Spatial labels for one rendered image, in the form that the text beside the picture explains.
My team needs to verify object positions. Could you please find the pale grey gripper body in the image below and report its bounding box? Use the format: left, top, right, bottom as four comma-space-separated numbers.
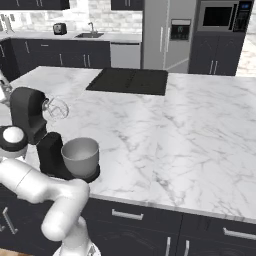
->
0, 71, 14, 108

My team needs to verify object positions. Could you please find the black stand mixer base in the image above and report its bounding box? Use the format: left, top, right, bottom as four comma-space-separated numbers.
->
36, 131, 101, 184

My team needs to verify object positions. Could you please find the grey mixer bowl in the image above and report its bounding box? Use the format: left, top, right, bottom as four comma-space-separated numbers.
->
60, 136, 101, 180

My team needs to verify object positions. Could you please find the dark base cupboard run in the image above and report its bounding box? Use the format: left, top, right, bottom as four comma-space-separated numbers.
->
0, 37, 112, 83

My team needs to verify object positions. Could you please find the black toaster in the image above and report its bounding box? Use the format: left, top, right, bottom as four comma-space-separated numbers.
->
52, 22, 68, 36

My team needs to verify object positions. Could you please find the steel sink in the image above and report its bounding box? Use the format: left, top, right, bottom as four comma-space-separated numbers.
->
74, 31, 105, 39

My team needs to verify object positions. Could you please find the steel tap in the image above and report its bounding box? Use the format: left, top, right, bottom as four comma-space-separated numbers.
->
87, 21, 98, 36

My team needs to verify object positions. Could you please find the black hob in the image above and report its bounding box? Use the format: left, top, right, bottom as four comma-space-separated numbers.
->
85, 67, 170, 97

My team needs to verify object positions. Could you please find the steel dishwasher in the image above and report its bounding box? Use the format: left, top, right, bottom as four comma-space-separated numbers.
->
109, 41, 142, 70

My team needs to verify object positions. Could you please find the dark island cupboard door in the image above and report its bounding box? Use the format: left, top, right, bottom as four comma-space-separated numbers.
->
83, 219, 181, 256
175, 233, 256, 256
0, 183, 64, 256

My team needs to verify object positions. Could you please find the steel fridge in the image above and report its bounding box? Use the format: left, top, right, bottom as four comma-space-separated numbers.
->
140, 0, 199, 74

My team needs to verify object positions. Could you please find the dark island drawer front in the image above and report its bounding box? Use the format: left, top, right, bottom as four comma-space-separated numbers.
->
87, 197, 184, 238
179, 213, 256, 252

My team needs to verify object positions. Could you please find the dark tall cupboard unit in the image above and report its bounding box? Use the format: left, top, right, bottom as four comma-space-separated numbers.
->
187, 31, 247, 77

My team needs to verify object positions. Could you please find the steel microwave oven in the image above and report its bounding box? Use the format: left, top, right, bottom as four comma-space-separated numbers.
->
195, 0, 254, 34

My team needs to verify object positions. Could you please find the wire whisk attachment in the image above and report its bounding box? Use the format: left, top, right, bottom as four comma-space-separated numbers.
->
42, 96, 70, 121

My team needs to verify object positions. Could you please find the pale wire stand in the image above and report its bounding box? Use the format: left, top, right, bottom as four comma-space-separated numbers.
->
0, 13, 16, 35

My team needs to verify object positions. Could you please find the dark wall cupboard run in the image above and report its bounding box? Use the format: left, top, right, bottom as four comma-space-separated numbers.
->
0, 0, 71, 11

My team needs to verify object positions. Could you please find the silver cupboard door handle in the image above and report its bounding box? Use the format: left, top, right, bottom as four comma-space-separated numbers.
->
1, 206, 19, 236
165, 236, 172, 256
183, 239, 191, 256

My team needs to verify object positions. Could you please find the silver drawer handle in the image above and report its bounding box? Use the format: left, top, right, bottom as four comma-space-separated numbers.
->
222, 227, 256, 242
111, 208, 145, 222

